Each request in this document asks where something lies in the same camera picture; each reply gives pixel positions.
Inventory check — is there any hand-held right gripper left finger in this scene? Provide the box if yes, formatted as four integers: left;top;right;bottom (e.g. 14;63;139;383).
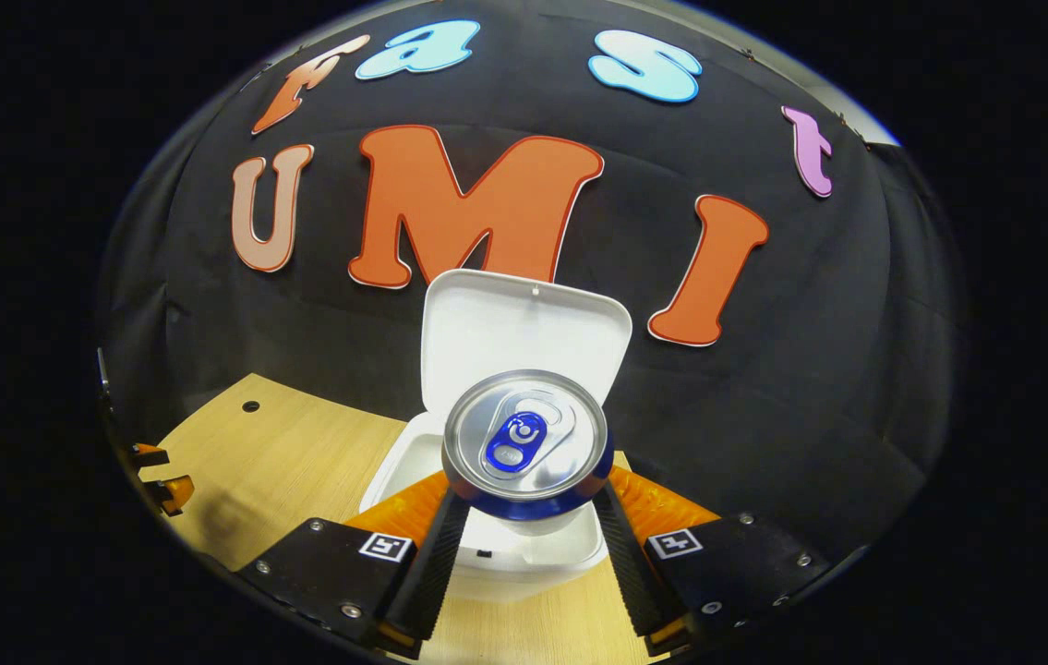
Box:
235;471;471;659

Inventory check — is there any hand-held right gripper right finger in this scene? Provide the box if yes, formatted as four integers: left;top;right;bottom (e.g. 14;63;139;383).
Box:
593;465;831;655

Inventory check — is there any blue and silver pop can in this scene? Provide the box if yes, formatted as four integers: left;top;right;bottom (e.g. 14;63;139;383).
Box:
441;369;615;523

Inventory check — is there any white desktop garbage bin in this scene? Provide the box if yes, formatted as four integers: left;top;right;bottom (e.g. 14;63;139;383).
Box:
359;269;632;603

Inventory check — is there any wooden desktop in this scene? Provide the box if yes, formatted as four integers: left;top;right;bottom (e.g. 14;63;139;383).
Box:
138;373;672;665

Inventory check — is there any black backdrop cloth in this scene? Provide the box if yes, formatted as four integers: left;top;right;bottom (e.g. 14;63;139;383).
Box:
99;0;963;574

